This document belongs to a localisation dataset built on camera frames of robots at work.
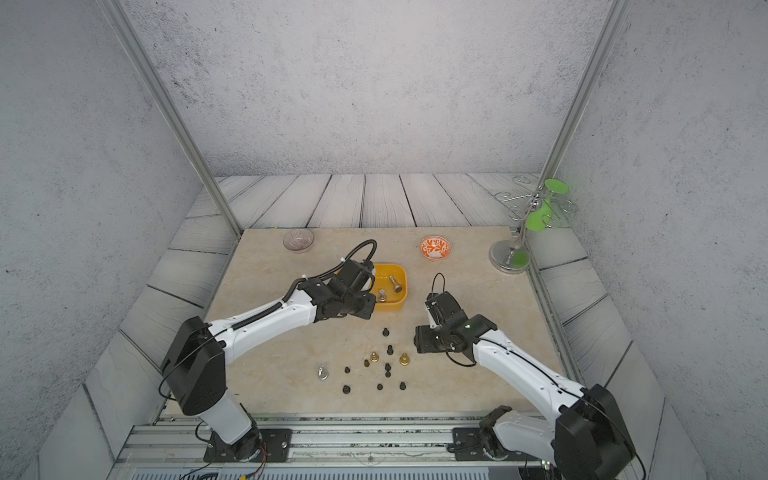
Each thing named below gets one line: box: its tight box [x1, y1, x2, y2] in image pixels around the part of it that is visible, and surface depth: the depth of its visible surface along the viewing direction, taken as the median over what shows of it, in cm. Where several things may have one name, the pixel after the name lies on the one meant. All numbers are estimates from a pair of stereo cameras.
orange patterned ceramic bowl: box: [420, 236, 451, 261], surface depth 114 cm
